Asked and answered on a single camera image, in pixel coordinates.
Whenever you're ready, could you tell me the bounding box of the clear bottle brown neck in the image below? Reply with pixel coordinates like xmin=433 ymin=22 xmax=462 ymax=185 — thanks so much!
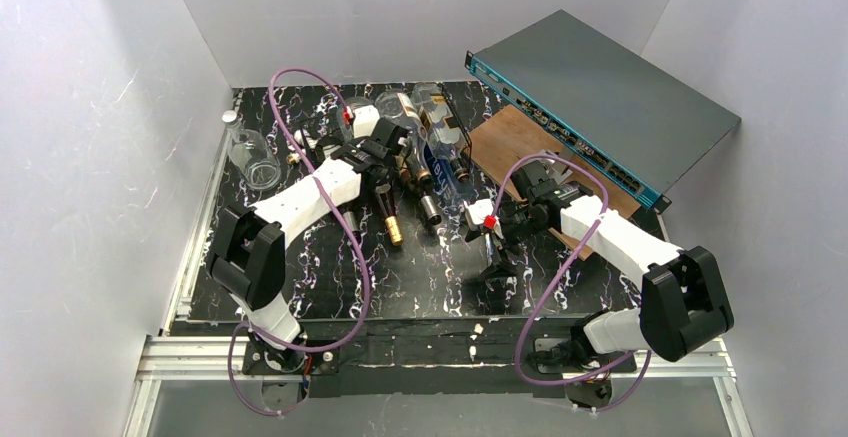
xmin=375 ymin=88 xmax=433 ymax=194

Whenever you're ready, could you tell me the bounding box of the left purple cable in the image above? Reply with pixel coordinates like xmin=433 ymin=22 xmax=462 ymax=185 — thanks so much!
xmin=227 ymin=67 xmax=372 ymax=419

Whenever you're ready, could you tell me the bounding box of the clear bottle dark label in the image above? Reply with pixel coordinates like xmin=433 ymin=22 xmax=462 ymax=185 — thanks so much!
xmin=336 ymin=96 xmax=373 ymax=125

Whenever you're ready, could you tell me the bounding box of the clear bottle red label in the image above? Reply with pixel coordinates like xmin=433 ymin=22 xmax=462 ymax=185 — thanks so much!
xmin=221 ymin=110 xmax=282 ymax=191

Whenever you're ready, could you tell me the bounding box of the brown wooden board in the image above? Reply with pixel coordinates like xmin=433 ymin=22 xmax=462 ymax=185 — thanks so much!
xmin=470 ymin=106 xmax=678 ymax=279

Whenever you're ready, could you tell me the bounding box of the dark wine bottle silver cap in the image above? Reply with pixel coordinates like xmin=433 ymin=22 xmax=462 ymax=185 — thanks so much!
xmin=315 ymin=135 xmax=361 ymax=242

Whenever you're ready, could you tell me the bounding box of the grey metal bracket stand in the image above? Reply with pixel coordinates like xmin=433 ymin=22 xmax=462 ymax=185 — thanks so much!
xmin=539 ymin=150 xmax=573 ymax=184

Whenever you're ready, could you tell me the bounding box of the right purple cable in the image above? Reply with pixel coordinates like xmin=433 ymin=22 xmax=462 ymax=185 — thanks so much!
xmin=493 ymin=153 xmax=652 ymax=415

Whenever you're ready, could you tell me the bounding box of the teal network switch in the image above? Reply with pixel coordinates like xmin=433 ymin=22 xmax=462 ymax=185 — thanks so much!
xmin=464 ymin=10 xmax=741 ymax=214

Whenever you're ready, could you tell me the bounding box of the blue label clear bottle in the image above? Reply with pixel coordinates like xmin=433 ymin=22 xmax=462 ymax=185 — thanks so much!
xmin=425 ymin=143 xmax=475 ymax=215

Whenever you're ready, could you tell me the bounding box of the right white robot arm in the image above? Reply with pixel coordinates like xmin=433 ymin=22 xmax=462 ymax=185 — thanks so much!
xmin=464 ymin=159 xmax=735 ymax=366

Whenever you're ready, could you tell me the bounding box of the purple cable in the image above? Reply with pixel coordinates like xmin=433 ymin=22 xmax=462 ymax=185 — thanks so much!
xmin=493 ymin=153 xmax=652 ymax=415
xmin=227 ymin=67 xmax=372 ymax=419

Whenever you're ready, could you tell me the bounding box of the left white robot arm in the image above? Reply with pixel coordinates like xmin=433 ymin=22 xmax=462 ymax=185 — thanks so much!
xmin=205 ymin=118 xmax=408 ymax=353

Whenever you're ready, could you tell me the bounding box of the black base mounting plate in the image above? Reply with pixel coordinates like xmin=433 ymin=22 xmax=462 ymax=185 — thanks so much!
xmin=218 ymin=314 xmax=677 ymax=399

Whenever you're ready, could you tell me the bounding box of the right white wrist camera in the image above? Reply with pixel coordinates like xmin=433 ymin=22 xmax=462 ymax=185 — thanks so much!
xmin=463 ymin=199 xmax=498 ymax=242

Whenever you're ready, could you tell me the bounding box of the black wire wine rack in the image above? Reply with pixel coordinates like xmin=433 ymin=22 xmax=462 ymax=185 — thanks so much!
xmin=294 ymin=83 xmax=470 ymax=225

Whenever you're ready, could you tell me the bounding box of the clear bottle gold label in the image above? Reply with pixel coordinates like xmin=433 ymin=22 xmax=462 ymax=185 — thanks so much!
xmin=412 ymin=82 xmax=470 ymax=160

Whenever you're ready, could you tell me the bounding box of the dark wine bottle gold cap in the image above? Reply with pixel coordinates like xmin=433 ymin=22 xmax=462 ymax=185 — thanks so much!
xmin=373 ymin=183 xmax=404 ymax=247

